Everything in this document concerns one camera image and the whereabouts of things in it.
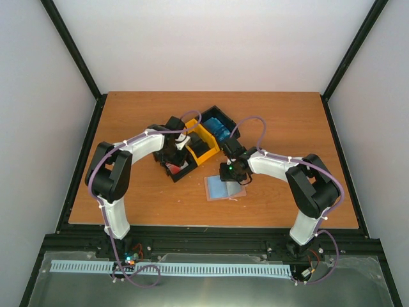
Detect pink card holder wallet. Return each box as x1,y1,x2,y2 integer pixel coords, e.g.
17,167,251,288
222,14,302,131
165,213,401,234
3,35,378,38
204,175,247,201

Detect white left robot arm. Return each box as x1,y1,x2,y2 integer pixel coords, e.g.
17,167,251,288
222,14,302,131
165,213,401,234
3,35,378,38
85,116,192,258

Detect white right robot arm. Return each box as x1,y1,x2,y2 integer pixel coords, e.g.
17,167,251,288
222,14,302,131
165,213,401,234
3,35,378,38
219,138,345,246

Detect stack of red cards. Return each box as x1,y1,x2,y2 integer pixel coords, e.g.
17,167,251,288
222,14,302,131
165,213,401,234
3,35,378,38
166,161,189,175

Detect black bin with red cards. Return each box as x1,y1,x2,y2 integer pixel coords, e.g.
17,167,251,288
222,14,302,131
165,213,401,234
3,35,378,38
153,152,197,183

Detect black cards in yellow bin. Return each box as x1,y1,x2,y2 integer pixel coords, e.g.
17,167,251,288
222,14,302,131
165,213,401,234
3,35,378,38
189,133,210,158

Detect stack of blue cards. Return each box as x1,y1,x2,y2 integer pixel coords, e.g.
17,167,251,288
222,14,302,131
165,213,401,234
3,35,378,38
203,117,231,143

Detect black bin with blue cards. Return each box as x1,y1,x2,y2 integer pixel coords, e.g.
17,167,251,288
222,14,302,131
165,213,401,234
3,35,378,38
201,106,236,147

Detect yellow plastic bin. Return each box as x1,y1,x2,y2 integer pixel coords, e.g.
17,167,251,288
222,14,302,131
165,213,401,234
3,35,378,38
185,118,220,166

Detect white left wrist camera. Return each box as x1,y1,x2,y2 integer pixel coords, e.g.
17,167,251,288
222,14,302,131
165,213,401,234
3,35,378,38
175,134,190,150

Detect black aluminium frame rail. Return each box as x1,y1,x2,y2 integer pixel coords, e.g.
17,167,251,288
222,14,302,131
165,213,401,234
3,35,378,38
20,1,402,306

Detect light blue cable duct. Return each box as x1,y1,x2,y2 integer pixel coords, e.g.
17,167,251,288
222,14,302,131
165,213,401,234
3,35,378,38
49,260,291,279

